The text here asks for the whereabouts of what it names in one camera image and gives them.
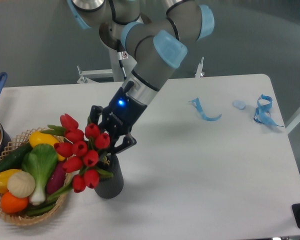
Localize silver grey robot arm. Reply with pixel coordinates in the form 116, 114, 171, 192
68, 0, 215, 154

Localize yellow squash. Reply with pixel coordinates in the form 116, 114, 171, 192
28, 131, 60, 148

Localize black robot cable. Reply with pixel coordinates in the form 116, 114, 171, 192
116, 39, 129, 82

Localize woven wicker basket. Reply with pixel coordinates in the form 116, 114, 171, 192
0, 127, 67, 226

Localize red tulip bouquet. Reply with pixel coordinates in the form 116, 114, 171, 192
41, 113, 115, 201

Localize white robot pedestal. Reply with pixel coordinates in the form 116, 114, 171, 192
98, 13, 156, 82

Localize tangled blue tape strip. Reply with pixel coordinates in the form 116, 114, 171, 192
253, 94, 284, 127

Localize green bok choy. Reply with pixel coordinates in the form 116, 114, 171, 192
21, 143, 58, 206

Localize yellow bell pepper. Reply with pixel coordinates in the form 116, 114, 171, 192
0, 169, 21, 194

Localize purple sweet potato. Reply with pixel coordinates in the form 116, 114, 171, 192
46, 162, 66, 195

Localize green pea pods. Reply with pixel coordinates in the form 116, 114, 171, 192
25, 198, 58, 217

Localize green cucumber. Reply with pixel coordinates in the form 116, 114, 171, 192
0, 142, 33, 173

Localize orange fruit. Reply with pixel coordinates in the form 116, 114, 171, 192
0, 191, 29, 214

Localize white steamed bun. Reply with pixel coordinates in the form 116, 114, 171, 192
7, 171, 36, 198

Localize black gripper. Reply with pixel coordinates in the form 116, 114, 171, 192
87, 87, 147, 155

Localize curved blue tape strip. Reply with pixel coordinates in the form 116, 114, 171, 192
189, 97, 222, 122

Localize white metal base frame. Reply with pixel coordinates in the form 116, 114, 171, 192
76, 57, 205, 84

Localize dark grey ribbed vase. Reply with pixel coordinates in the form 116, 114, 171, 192
94, 154, 124, 199

